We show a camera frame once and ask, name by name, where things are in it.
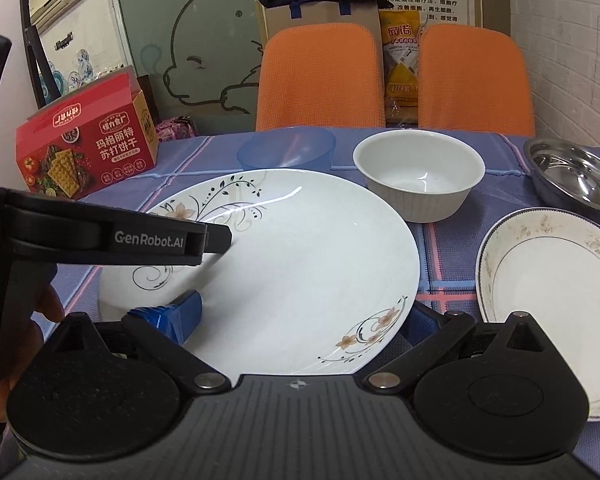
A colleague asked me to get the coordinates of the large white floral plate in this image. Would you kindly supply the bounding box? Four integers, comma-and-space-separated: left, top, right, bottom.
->
98, 169, 419, 379

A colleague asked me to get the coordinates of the white plate brown rim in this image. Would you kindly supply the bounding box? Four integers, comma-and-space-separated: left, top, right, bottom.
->
475, 207, 600, 422

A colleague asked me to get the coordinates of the white ceramic bowl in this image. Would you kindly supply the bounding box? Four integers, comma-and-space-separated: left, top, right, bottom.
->
353, 129, 486, 223

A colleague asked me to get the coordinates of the stainless steel bowl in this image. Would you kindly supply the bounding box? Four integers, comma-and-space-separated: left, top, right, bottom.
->
524, 138, 600, 223

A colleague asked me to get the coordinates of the blue translucent plastic bowl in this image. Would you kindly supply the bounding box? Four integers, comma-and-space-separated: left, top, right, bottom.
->
237, 126, 337, 172

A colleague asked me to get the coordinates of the left hand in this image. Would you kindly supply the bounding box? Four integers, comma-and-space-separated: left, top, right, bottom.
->
0, 285, 65, 422

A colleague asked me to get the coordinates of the red cracker box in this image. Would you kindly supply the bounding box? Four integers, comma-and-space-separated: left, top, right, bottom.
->
16, 66, 159, 200

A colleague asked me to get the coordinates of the right orange chair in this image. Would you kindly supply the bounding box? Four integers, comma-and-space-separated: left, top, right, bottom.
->
418, 24, 535, 138

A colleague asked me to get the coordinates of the orange chair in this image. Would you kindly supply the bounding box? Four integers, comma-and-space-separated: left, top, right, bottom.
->
256, 23, 386, 131
418, 24, 535, 138

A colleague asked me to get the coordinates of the left orange chair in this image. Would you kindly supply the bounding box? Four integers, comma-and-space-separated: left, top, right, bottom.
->
256, 23, 386, 131

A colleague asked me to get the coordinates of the yellow snack bag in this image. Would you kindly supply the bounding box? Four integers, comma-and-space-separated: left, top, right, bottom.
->
380, 8, 428, 126

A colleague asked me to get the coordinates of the brown paper bag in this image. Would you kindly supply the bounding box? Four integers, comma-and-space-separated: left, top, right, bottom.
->
264, 1, 381, 47

